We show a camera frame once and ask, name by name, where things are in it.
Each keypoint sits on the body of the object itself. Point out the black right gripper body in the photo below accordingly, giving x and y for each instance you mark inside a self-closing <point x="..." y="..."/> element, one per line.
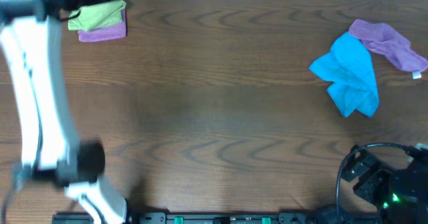
<point x="374" y="188"/>

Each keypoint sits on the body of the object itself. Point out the light green cloth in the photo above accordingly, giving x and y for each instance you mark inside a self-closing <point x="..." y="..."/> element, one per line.
<point x="91" y="17"/>

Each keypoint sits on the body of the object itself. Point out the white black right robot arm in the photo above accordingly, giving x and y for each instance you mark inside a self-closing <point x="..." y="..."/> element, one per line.
<point x="399" y="195"/>

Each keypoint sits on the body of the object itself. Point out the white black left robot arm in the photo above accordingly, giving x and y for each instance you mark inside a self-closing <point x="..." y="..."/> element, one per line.
<point x="52" y="150"/>

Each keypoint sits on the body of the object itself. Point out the blue crumpled cloth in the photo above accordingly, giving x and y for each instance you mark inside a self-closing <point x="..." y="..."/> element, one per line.
<point x="348" y="66"/>

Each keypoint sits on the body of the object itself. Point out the purple crumpled cloth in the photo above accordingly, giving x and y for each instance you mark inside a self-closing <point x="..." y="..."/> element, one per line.
<point x="382" y="39"/>

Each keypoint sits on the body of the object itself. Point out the folded pink cloth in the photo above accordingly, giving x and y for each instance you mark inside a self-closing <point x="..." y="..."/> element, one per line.
<point x="112" y="32"/>

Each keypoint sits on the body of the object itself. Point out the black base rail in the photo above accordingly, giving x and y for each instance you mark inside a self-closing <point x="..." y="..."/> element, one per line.
<point x="280" y="218"/>

